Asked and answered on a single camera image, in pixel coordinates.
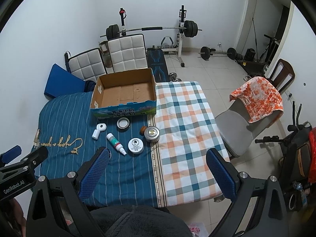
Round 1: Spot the white round cream jar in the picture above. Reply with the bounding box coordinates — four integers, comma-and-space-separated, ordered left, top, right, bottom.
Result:
128, 137, 144, 155

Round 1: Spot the black scooter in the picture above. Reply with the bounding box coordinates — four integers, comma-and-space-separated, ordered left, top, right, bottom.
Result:
255, 102, 312, 211

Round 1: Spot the brown wooden chair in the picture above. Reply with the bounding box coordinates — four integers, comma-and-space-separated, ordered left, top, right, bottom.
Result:
268, 58, 295, 94

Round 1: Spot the plaid checkered cloth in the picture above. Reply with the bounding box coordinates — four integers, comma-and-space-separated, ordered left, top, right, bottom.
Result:
148, 81, 229, 207

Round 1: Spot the chrome dumbbell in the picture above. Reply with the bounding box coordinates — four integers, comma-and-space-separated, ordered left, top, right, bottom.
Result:
169, 72, 182, 82

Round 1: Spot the white quilted chair left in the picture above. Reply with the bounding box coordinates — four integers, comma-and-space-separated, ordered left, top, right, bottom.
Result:
64, 48, 107, 82

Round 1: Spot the brown walnut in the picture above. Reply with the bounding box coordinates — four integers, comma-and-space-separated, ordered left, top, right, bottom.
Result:
140, 126, 147, 135

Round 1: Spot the floor barbell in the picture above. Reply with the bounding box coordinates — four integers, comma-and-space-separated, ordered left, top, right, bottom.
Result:
199, 46, 237, 60

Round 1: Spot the barbell on rack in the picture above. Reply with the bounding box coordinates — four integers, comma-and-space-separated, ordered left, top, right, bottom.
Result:
100, 20, 202, 40

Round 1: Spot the silver jar lid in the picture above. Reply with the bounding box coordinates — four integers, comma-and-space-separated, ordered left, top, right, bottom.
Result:
117, 117, 130, 130

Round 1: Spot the grey chair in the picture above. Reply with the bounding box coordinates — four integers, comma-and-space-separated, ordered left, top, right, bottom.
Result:
215, 99, 281, 157

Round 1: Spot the white quilted chair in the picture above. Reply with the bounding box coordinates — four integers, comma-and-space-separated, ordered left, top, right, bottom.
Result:
108, 34, 148, 73
64, 48, 107, 82

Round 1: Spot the white quilted chair right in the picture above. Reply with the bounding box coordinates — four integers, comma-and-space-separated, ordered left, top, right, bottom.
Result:
108, 34, 148, 73

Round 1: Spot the black exercise equipment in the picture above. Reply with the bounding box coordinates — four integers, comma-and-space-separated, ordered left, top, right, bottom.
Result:
235, 34, 281, 77

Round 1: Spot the white earbud-shaped device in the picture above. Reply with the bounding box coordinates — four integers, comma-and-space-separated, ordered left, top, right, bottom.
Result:
92, 123, 107, 140

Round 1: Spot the white teal spray bottle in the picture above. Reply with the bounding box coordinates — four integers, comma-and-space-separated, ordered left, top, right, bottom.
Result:
107, 133, 127, 156

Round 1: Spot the blue foam mat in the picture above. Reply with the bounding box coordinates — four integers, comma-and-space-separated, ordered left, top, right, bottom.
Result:
44, 64, 85, 99

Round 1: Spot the black fleece clothing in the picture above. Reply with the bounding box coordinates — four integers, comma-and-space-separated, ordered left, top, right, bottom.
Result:
91, 205, 192, 236

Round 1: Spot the silver round metal tin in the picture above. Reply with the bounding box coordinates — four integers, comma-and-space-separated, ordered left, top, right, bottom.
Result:
144, 126, 160, 143

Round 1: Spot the open cardboard milk box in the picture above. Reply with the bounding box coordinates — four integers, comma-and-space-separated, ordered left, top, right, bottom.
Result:
90, 68, 157, 119

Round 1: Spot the blue striped cloth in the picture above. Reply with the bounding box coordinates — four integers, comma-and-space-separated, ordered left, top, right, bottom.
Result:
36, 93, 159, 207

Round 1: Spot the orange white towel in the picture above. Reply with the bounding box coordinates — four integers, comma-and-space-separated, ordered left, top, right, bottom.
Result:
229, 76, 284, 127

